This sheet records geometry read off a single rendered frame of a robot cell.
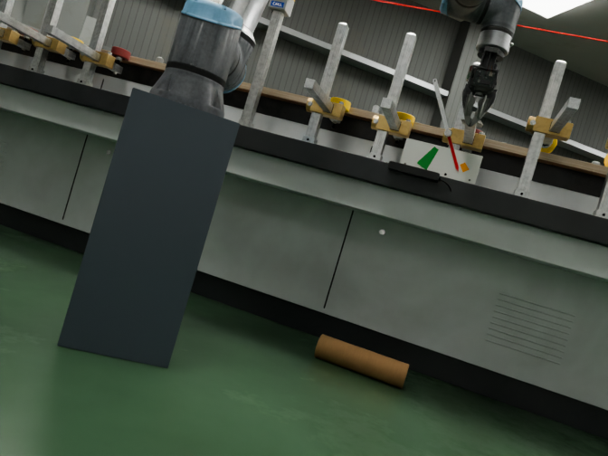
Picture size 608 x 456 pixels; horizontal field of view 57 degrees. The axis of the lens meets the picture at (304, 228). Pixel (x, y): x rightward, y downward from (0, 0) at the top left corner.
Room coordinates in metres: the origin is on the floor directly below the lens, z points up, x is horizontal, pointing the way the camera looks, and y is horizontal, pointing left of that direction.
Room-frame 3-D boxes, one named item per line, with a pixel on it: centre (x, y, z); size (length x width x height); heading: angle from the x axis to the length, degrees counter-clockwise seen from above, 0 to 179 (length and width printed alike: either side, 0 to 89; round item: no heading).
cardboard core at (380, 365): (1.81, -0.30, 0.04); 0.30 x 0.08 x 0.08; 75
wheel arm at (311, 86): (1.93, 0.05, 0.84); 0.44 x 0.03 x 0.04; 165
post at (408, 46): (1.96, -0.17, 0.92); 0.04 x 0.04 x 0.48; 75
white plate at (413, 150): (1.88, -0.38, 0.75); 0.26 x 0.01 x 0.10; 75
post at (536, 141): (1.83, -0.65, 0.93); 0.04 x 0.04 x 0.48; 75
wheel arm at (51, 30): (2.19, 1.02, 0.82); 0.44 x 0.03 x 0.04; 165
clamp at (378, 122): (1.95, -0.19, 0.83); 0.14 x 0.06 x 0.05; 75
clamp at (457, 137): (1.89, -0.43, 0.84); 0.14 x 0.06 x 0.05; 75
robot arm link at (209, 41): (1.39, 0.37, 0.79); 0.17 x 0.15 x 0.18; 0
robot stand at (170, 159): (1.38, 0.37, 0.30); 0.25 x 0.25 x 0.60; 16
